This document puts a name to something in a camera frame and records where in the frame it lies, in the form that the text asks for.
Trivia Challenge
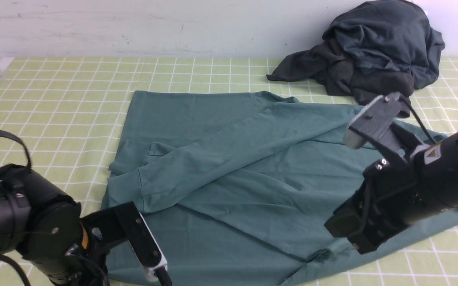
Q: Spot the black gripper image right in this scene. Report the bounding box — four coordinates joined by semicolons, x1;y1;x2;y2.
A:
324;159;432;255

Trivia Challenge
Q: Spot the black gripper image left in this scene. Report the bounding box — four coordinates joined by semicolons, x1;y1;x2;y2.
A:
27;223;110;286

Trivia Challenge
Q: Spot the green long-sleeved shirt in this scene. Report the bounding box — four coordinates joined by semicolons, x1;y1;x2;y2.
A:
101;92;458;286

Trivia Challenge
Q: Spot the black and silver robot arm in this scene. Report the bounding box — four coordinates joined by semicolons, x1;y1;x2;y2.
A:
0;164;109;286

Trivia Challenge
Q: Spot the dark grey crumpled garment pile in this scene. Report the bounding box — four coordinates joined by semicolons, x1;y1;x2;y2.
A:
266;0;445;105

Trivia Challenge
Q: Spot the green checkered tablecloth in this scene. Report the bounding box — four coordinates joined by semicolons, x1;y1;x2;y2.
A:
0;57;458;286

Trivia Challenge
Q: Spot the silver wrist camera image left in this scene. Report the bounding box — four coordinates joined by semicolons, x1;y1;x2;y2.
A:
80;202;172;286

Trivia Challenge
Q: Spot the grey wrist camera image right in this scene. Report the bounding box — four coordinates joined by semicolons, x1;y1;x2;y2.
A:
343;92;436;167

